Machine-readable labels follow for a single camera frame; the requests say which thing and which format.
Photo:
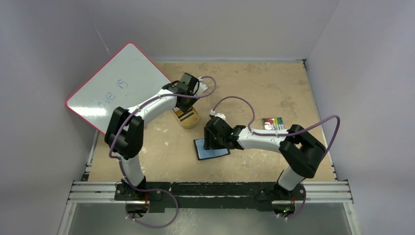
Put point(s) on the pack of coloured markers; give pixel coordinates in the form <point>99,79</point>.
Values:
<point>273,123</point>

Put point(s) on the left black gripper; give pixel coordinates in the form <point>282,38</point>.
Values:
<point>185,108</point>

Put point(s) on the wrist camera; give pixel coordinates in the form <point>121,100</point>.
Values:
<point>201,88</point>
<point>217,114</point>

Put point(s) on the white board with pink rim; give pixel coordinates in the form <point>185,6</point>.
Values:
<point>126,80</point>

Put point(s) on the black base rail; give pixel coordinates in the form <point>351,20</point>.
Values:
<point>261,196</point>

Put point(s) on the aluminium frame rail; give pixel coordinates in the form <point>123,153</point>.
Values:
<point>104,192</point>

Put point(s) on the black card holder wallet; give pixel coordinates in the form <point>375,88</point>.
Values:
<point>205,154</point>

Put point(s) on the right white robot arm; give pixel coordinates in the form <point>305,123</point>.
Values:
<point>301,150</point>

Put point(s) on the beige oval card tray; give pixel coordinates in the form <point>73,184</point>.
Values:
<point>188,123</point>

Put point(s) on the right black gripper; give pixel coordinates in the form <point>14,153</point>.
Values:
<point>209,137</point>

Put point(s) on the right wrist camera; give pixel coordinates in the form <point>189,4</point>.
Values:
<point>217,114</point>

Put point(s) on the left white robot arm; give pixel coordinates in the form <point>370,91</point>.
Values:
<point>125,132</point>

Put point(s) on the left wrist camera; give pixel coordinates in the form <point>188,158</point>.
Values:
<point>201,88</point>

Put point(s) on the gold credit card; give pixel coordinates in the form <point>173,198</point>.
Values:
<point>188,115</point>

